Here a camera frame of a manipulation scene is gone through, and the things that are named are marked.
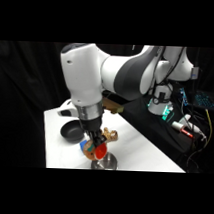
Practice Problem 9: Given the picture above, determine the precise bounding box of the black gripper silver flange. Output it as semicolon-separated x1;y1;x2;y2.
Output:
74;101;109;147

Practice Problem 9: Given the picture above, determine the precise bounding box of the brown potato toy red part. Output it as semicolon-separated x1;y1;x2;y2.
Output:
81;136;109;162

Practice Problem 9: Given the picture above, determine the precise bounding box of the silver metal bowl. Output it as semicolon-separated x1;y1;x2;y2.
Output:
90;151;119;171

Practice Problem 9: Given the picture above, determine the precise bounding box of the black bowl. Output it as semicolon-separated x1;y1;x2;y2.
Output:
59;120;86;144

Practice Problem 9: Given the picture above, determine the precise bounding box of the brown wooden toy figure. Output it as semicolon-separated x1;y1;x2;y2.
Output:
101;126;120;143

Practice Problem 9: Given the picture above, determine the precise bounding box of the blue cube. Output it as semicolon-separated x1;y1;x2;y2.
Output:
78;139;90;152

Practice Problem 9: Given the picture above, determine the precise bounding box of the green lit control box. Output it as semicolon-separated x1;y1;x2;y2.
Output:
161;104;175;122

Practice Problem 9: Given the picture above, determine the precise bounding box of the white cylinder red tip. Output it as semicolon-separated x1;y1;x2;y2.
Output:
170;120;195;139

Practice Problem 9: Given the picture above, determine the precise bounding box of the black curtain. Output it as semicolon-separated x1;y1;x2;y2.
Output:
0;40;214;175

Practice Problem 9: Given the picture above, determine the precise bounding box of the blue lit electronics board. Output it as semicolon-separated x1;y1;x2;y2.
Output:
177;86;191;108

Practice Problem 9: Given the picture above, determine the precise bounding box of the tan wrist camera mount board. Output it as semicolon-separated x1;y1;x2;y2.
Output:
101;96;125;116

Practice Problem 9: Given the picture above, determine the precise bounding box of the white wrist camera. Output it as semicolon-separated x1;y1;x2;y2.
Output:
57;98;78;119

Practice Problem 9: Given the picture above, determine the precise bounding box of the yellow cable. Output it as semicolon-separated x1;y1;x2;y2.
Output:
203;107;214;144

